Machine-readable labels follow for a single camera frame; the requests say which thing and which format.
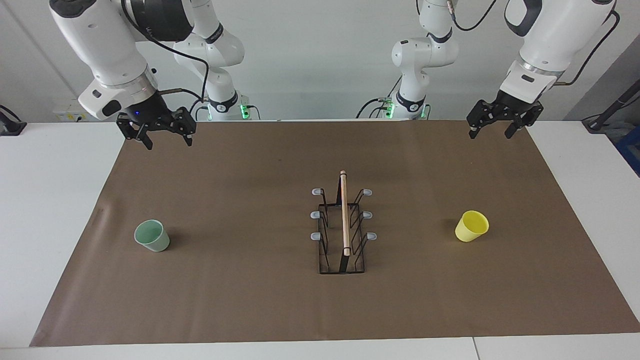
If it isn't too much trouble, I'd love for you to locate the black table clamp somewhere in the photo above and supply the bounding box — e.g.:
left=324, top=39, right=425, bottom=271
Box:
left=0, top=104, right=27, bottom=137

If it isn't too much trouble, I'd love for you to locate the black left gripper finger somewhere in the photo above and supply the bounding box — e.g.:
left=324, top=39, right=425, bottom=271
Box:
left=504, top=102, right=544, bottom=140
left=466, top=100, right=496, bottom=139

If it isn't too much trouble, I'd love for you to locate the pale green plastic cup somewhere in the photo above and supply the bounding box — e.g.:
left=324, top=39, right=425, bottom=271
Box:
left=134, top=219, right=171, bottom=253

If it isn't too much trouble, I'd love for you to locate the black stand pole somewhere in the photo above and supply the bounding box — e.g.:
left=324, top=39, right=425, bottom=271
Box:
left=581, top=80, right=640, bottom=134

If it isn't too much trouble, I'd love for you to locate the black base power cable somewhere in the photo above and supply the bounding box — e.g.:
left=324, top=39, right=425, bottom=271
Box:
left=356, top=75, right=403, bottom=119

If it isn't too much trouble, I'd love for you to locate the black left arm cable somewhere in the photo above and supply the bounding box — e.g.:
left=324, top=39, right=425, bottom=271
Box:
left=447, top=0, right=621, bottom=87

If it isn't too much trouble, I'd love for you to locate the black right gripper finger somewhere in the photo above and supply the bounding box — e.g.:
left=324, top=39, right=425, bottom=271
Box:
left=170, top=107, right=197, bottom=147
left=116, top=117, right=154, bottom=151

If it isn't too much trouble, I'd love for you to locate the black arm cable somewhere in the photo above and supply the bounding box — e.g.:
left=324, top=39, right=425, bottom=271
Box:
left=447, top=0, right=621, bottom=87
left=120, top=0, right=211, bottom=106

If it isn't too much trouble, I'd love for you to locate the yellow plastic cup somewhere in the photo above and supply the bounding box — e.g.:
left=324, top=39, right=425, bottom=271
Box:
left=454, top=210, right=490, bottom=243

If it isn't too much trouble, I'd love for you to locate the white power socket box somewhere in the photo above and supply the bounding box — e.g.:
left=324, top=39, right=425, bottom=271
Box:
left=53, top=99, right=97, bottom=122

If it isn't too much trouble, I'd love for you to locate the blue box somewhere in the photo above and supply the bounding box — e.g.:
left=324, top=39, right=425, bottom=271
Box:
left=616, top=125, right=640, bottom=176

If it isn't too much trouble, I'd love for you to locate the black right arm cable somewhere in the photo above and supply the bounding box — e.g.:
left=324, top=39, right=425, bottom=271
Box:
left=120, top=0, right=211, bottom=106

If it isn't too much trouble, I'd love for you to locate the black wire cup rack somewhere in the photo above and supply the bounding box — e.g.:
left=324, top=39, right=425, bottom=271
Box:
left=310, top=170, right=378, bottom=275

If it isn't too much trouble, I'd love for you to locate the brown paper table mat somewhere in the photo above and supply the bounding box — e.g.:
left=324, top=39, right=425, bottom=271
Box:
left=29, top=120, right=640, bottom=348

